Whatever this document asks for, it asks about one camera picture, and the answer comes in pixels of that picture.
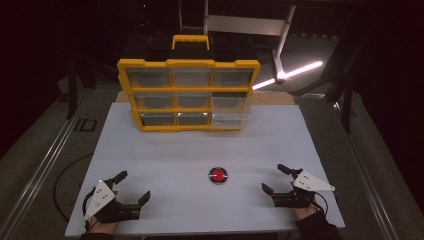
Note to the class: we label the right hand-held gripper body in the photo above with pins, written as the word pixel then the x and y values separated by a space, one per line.
pixel 301 191

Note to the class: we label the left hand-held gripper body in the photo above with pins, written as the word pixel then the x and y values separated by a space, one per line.
pixel 101 197

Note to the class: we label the red and black round button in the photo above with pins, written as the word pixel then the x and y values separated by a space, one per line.
pixel 218 175

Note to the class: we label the yellow and black drawer organizer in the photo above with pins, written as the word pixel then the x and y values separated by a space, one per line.
pixel 191 63

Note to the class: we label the person's right hand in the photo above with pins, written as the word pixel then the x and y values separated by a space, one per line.
pixel 305 212

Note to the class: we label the person's left hand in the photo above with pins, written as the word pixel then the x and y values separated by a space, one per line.
pixel 103 227

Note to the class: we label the clear plastic drawer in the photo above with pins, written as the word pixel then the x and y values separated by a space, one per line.
pixel 230 120
pixel 230 101

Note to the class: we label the black stand leg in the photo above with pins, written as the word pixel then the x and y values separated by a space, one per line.
pixel 72 90
pixel 346 106

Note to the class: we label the silver metal stand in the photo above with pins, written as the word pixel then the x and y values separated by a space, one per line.
pixel 245 25

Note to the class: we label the metal floor rail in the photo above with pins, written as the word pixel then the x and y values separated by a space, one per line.
pixel 43 166
pixel 363 180

